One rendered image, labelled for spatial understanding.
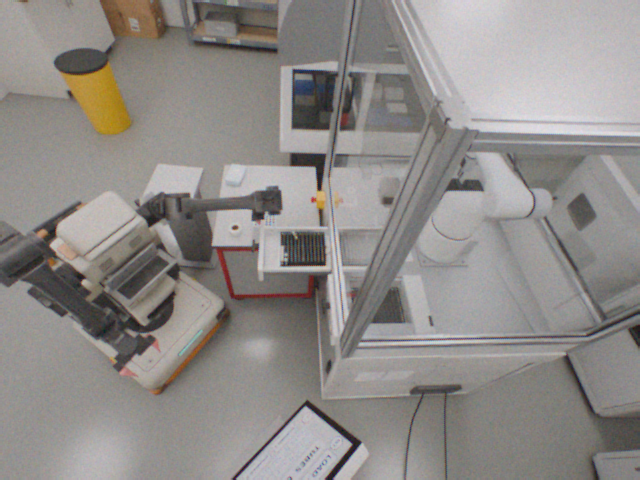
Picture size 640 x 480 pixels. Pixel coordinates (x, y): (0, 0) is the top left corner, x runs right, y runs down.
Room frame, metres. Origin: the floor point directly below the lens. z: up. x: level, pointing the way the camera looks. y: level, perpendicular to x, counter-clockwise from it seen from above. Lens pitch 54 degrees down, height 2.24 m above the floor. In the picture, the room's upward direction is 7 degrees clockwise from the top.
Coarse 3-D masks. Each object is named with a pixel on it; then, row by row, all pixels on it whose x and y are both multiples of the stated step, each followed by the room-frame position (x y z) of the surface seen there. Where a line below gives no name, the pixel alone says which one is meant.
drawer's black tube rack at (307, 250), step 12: (288, 240) 0.93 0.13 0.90; (300, 240) 0.96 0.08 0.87; (312, 240) 0.97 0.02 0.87; (324, 240) 0.96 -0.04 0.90; (288, 252) 0.86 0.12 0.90; (300, 252) 0.88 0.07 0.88; (312, 252) 0.89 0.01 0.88; (324, 252) 0.90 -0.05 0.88; (288, 264) 0.81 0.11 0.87; (300, 264) 0.82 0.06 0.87; (312, 264) 0.83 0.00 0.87; (324, 264) 0.84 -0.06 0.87
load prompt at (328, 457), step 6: (330, 450) 0.07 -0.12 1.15; (324, 456) 0.06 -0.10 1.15; (330, 456) 0.06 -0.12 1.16; (336, 456) 0.06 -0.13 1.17; (318, 462) 0.04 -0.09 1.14; (324, 462) 0.04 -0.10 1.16; (330, 462) 0.04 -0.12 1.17; (312, 468) 0.03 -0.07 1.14; (318, 468) 0.03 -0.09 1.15; (324, 468) 0.03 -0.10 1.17; (306, 474) 0.01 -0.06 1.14; (312, 474) 0.01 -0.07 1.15; (318, 474) 0.02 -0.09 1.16
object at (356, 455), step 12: (300, 408) 0.19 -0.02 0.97; (312, 408) 0.19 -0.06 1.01; (288, 420) 0.15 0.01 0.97; (324, 420) 0.15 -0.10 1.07; (276, 432) 0.11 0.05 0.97; (348, 432) 0.12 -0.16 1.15; (264, 444) 0.08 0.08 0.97; (360, 444) 0.09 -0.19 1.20; (252, 456) 0.04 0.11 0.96; (348, 456) 0.06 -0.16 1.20; (360, 456) 0.07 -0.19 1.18; (240, 468) 0.01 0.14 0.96; (336, 468) 0.03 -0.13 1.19; (348, 468) 0.04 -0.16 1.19
